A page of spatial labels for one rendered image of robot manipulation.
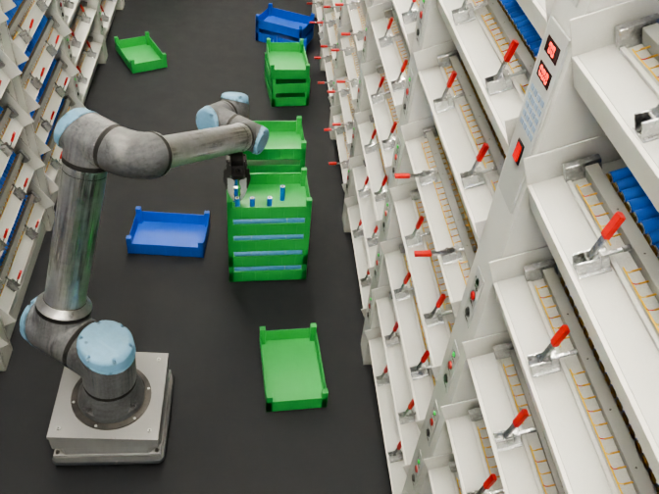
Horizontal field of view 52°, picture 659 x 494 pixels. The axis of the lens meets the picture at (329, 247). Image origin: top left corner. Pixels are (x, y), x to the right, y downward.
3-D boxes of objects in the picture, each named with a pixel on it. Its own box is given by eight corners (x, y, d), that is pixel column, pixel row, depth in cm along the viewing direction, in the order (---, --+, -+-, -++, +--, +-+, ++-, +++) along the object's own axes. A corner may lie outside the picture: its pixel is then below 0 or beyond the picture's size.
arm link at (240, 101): (214, 94, 223) (230, 87, 231) (215, 130, 229) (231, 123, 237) (237, 98, 220) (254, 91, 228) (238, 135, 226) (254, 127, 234)
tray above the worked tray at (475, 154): (482, 260, 121) (470, 204, 112) (421, 86, 165) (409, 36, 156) (597, 228, 118) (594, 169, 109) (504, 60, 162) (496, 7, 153)
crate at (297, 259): (228, 268, 259) (228, 252, 253) (228, 232, 273) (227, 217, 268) (307, 265, 263) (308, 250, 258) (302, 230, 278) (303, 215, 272)
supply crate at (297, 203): (227, 220, 242) (227, 202, 237) (226, 184, 257) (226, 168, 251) (311, 218, 247) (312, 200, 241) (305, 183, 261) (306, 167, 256)
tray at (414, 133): (459, 332, 135) (450, 303, 129) (408, 154, 179) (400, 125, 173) (560, 306, 132) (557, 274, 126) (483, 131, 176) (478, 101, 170)
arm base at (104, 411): (76, 426, 195) (74, 408, 188) (78, 371, 208) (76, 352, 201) (145, 419, 200) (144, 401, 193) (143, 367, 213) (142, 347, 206)
